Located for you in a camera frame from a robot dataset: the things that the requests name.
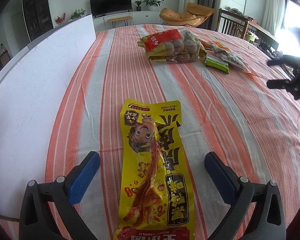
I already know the wooden side table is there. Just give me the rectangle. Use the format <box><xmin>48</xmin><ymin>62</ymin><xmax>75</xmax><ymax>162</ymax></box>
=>
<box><xmin>230</xmin><ymin>11</ymin><xmax>279</xmax><ymax>51</ymax></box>

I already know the green snack packet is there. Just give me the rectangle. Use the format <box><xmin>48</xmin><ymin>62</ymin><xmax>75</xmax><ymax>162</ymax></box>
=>
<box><xmin>205</xmin><ymin>55</ymin><xmax>229</xmax><ymax>74</ymax></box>

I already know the white tv cabinet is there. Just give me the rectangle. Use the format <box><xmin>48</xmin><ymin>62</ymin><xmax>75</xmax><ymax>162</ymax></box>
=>
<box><xmin>93</xmin><ymin>11</ymin><xmax>163</xmax><ymax>32</ymax></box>

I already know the striped orange grey tablecloth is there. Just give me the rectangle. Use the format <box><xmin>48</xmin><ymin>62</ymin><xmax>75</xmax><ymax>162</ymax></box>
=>
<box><xmin>0</xmin><ymin>24</ymin><xmax>300</xmax><ymax>240</ymax></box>

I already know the red flower vase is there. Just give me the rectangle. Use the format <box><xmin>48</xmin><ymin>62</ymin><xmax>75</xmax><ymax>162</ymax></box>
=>
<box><xmin>55</xmin><ymin>12</ymin><xmax>66</xmax><ymax>26</ymax></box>

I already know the green plant white vase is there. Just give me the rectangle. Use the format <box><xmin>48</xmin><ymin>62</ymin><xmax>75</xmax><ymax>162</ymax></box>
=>
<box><xmin>70</xmin><ymin>9</ymin><xmax>85</xmax><ymax>20</ymax></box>

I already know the wooden bench stool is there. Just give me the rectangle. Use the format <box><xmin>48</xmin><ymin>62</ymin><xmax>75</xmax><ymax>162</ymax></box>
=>
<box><xmin>107</xmin><ymin>16</ymin><xmax>133</xmax><ymax>28</ymax></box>

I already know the orange lounge chair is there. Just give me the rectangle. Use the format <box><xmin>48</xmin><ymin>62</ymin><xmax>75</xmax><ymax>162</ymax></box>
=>
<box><xmin>159</xmin><ymin>2</ymin><xmax>215</xmax><ymax>28</ymax></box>

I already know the green potted plant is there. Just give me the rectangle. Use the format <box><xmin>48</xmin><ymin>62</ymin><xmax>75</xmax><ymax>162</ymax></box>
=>
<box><xmin>142</xmin><ymin>0</ymin><xmax>164</xmax><ymax>11</ymax></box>

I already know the orange clear snack bag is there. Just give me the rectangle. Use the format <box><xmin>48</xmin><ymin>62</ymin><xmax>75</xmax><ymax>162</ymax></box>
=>
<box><xmin>200</xmin><ymin>40</ymin><xmax>259</xmax><ymax>77</ymax></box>

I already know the yellow spicy strip packet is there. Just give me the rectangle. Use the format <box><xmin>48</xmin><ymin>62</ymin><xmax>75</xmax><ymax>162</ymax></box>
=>
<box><xmin>114</xmin><ymin>99</ymin><xmax>194</xmax><ymax>239</ymax></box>

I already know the dark wooden chair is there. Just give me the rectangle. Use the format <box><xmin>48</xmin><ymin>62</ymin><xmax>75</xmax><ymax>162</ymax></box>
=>
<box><xmin>216</xmin><ymin>8</ymin><xmax>249</xmax><ymax>39</ymax></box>

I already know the black display shelf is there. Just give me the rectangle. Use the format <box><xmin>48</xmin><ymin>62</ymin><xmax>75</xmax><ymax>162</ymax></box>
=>
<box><xmin>22</xmin><ymin>0</ymin><xmax>53</xmax><ymax>41</ymax></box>

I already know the black television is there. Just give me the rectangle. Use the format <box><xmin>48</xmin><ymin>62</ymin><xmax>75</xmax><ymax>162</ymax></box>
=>
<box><xmin>90</xmin><ymin>0</ymin><xmax>132</xmax><ymax>17</ymax></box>

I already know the red gold walnut bag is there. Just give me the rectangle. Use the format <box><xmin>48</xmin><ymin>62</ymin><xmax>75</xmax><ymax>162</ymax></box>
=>
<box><xmin>138</xmin><ymin>28</ymin><xmax>207</xmax><ymax>63</ymax></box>

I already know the small dark potted plant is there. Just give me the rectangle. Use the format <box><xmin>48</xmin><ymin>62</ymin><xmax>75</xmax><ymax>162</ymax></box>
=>
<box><xmin>134</xmin><ymin>0</ymin><xmax>142</xmax><ymax>11</ymax></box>

